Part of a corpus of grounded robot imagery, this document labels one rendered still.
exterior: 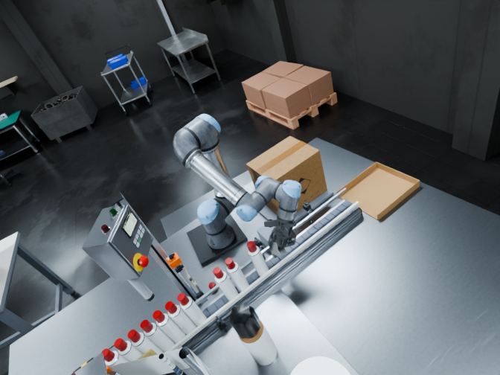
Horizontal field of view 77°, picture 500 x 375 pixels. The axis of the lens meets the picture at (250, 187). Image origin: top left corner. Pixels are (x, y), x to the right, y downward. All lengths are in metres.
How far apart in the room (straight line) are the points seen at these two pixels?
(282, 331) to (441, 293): 0.60
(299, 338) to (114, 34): 7.05
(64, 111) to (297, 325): 6.16
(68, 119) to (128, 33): 2.18
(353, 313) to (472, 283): 0.44
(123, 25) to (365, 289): 7.01
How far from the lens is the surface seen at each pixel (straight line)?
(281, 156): 1.62
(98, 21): 7.61
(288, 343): 1.29
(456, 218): 1.65
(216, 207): 1.54
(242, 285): 1.38
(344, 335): 1.33
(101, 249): 1.07
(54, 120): 6.99
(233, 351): 1.34
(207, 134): 1.37
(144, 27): 7.69
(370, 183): 1.80
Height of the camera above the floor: 2.04
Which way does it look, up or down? 38 degrees down
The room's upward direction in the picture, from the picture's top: 22 degrees counter-clockwise
